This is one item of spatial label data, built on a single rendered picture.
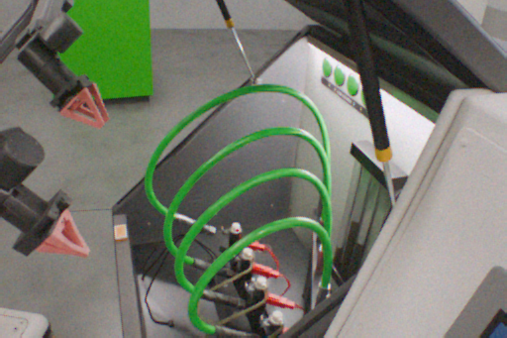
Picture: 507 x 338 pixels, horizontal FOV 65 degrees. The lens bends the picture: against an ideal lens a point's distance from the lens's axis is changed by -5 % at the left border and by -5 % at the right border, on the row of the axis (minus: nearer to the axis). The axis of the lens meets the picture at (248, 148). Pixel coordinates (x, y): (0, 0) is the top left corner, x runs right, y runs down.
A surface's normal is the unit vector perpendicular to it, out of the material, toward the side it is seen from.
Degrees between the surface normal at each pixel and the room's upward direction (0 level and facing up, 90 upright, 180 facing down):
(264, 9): 90
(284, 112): 90
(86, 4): 90
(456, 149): 76
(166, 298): 0
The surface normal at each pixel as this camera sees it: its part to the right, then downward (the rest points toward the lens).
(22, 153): 0.75, -0.57
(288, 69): 0.31, 0.48
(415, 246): -0.91, -0.11
